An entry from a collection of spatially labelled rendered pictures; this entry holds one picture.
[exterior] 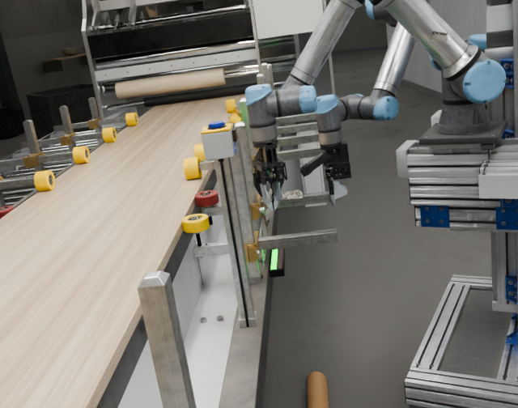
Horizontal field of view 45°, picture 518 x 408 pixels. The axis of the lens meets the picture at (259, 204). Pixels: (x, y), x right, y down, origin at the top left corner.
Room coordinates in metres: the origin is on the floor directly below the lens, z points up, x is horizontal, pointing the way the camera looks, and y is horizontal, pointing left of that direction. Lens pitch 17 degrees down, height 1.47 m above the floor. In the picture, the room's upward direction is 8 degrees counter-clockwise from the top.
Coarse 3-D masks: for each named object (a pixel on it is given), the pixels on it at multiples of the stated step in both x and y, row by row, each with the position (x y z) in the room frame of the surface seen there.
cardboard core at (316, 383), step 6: (312, 372) 2.14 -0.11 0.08; (318, 372) 2.14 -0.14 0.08; (312, 378) 2.10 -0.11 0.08; (318, 378) 2.10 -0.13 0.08; (324, 378) 2.11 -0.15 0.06; (312, 384) 2.07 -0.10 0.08; (318, 384) 2.06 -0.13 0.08; (324, 384) 2.07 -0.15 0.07; (312, 390) 2.03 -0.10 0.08; (318, 390) 2.02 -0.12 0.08; (324, 390) 2.03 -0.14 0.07; (312, 396) 1.99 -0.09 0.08; (318, 396) 1.98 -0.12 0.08; (324, 396) 1.99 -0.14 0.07; (312, 402) 1.95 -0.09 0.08; (318, 402) 1.94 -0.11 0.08; (324, 402) 1.95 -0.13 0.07
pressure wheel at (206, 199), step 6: (204, 192) 2.04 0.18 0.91; (210, 192) 2.03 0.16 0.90; (216, 192) 2.01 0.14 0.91; (198, 198) 1.98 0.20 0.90; (204, 198) 1.98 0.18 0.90; (210, 198) 1.98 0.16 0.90; (216, 198) 1.99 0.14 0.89; (198, 204) 1.99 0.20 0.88; (204, 204) 1.98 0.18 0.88; (210, 204) 1.98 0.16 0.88; (210, 216) 2.01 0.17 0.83; (210, 222) 2.01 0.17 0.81
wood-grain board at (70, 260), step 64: (128, 128) 3.75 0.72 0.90; (192, 128) 3.41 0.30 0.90; (64, 192) 2.36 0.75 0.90; (128, 192) 2.21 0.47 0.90; (192, 192) 2.08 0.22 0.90; (0, 256) 1.69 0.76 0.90; (64, 256) 1.61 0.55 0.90; (128, 256) 1.54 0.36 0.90; (0, 320) 1.26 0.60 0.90; (64, 320) 1.21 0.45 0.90; (128, 320) 1.16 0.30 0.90; (0, 384) 0.98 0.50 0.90; (64, 384) 0.95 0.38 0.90
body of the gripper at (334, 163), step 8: (344, 144) 1.95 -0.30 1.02; (336, 152) 1.96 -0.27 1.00; (344, 152) 1.95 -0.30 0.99; (328, 160) 1.96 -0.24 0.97; (336, 160) 1.96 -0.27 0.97; (344, 160) 1.95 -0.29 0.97; (328, 168) 1.94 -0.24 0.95; (336, 168) 1.94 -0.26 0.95; (344, 168) 1.95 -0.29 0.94; (336, 176) 1.95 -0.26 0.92; (344, 176) 1.94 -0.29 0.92
